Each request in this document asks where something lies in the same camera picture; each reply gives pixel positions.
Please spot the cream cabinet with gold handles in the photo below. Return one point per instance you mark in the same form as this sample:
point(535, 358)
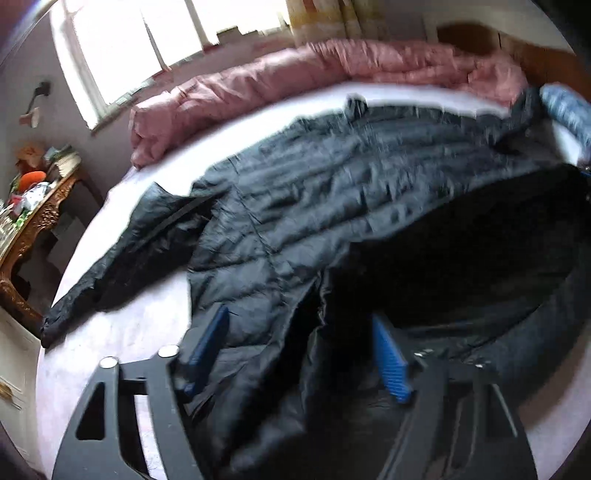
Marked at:
point(19, 350)

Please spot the bed with pink sheet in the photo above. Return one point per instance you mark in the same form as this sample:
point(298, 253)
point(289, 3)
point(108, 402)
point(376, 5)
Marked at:
point(555, 417)

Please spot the pink quilt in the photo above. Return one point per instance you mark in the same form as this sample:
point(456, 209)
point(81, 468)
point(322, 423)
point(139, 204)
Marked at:
point(168, 119)

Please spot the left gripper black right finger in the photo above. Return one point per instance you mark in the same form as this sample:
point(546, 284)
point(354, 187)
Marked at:
point(458, 424)

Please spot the blue plaid folded garment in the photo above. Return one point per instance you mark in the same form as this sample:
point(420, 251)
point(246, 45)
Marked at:
point(571, 110)

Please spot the pink wall lamp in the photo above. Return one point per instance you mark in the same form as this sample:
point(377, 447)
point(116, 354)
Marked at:
point(31, 117)

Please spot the stack of books on table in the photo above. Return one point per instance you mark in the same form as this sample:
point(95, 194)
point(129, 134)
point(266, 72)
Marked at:
point(61, 162)

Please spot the ornate wooden side table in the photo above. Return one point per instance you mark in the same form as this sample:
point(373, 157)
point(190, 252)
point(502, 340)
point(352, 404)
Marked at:
point(43, 218)

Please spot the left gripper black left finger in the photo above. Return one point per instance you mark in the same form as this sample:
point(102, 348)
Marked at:
point(133, 415)

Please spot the wooden carved headboard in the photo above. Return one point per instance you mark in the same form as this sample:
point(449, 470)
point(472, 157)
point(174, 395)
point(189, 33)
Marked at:
point(540, 64)

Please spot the tree pattern curtain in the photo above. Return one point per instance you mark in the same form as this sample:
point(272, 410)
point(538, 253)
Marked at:
point(319, 20)

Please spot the orange plush toy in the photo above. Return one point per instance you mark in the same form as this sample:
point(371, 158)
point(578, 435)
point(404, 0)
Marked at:
point(29, 180)

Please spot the window with white frame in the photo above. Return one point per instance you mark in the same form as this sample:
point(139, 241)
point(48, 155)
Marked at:
point(111, 50)

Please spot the black quilted down jacket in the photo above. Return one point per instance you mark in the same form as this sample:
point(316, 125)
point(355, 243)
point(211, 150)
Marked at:
point(429, 219)

